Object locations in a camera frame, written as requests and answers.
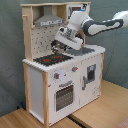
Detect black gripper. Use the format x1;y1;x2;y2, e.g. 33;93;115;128
51;40;64;54

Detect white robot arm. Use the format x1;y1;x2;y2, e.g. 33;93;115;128
51;9;128;54

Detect wooden toy kitchen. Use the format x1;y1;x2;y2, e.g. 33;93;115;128
22;2;105;128

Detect black toy stovetop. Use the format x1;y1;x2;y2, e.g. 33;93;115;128
34;54;71;66

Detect grey toy sink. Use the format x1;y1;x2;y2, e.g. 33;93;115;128
66;47;95;56

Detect grey toy range hood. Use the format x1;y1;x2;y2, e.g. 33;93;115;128
35;6;64;27

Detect red right oven knob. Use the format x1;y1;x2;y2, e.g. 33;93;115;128
72;66;78;72

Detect red oven knob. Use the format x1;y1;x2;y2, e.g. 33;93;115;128
54;73;60;79
72;66;78;72

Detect red left oven knob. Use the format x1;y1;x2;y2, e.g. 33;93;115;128
54;73;60;79

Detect toy microwave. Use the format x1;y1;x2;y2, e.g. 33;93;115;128
66;3;90;19

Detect grey toy ice dispenser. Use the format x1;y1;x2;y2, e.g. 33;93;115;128
87;65;96;82

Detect toy oven door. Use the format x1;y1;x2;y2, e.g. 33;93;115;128
55;81;74;111

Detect grey fridge door handle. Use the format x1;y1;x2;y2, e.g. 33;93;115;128
82;76;87;90

